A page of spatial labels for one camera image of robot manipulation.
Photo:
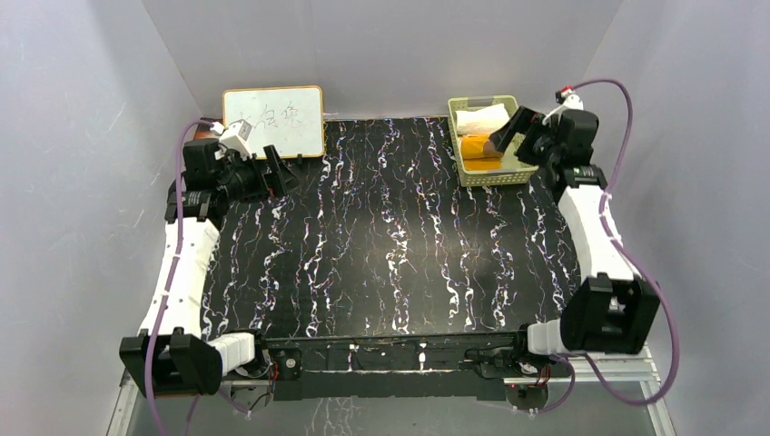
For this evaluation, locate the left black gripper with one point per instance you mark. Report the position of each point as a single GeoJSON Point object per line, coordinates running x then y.
{"type": "Point", "coordinates": [261, 191]}

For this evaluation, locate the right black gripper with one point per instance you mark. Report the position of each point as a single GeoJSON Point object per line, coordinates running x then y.
{"type": "Point", "coordinates": [519, 123]}

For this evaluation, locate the white towel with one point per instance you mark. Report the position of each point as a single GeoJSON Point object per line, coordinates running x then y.
{"type": "Point", "coordinates": [486, 120]}

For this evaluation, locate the green plastic basket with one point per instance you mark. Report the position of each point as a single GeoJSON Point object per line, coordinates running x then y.
{"type": "Point", "coordinates": [487, 172]}

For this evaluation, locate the yellow brown towel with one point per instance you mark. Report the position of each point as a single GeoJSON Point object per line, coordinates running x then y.
{"type": "Point", "coordinates": [478, 146]}

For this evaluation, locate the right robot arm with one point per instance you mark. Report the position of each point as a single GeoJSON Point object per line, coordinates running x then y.
{"type": "Point", "coordinates": [613, 307]}

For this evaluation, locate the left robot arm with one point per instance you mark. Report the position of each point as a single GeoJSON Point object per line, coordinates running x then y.
{"type": "Point", "coordinates": [168, 355]}

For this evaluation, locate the dark book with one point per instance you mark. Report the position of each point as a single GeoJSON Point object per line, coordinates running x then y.
{"type": "Point", "coordinates": [206, 123]}

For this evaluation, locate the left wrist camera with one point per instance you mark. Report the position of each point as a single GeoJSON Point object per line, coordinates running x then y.
{"type": "Point", "coordinates": [234, 137]}

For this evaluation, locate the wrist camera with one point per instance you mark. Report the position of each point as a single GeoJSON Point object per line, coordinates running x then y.
{"type": "Point", "coordinates": [566, 99]}
{"type": "Point", "coordinates": [234, 137]}

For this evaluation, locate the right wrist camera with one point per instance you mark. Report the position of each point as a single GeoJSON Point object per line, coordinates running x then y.
{"type": "Point", "coordinates": [566, 99]}

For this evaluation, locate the whiteboard with yellow frame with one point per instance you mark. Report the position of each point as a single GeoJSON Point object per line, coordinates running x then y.
{"type": "Point", "coordinates": [289, 118]}

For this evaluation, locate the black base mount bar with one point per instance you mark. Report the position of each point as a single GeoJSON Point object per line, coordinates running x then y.
{"type": "Point", "coordinates": [261, 381]}

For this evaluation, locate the aluminium rail frame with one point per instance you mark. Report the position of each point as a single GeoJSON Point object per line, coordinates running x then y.
{"type": "Point", "coordinates": [441, 367]}

